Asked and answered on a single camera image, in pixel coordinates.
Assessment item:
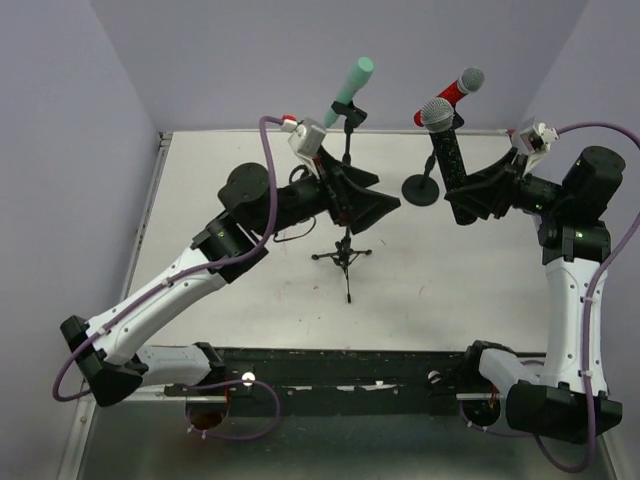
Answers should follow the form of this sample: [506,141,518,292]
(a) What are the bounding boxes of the short black round-base mic stand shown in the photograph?
[331,101,368,166]

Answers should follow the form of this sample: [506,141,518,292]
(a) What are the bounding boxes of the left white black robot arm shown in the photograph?
[60,147,401,407]

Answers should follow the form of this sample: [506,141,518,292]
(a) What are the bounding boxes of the aluminium frame rail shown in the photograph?
[89,377,231,407]

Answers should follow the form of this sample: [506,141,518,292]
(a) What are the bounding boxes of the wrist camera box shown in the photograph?
[281,115,327,164]
[512,117,559,174]

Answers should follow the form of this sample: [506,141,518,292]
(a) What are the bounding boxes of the mint green microphone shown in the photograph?
[323,56,375,129]

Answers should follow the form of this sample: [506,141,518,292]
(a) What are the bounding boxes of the black front mounting rail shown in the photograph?
[164,347,492,417]

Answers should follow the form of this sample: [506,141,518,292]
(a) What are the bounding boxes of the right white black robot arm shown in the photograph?
[445,146,626,445]

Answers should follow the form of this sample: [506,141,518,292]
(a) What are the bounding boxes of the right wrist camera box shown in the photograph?
[512,117,559,174]

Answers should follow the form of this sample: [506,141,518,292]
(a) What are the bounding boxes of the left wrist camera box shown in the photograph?
[281,115,327,164]

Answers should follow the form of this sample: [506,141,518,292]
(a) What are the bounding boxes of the black microphone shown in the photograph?
[420,97,476,226]

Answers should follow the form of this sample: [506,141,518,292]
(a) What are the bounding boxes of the tall black tripod mic stand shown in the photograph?
[289,164,374,305]

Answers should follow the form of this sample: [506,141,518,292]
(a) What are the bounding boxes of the red glitter microphone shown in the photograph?
[413,67,485,129]

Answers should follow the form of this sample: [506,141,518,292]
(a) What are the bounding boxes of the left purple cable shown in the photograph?
[53,115,301,441]

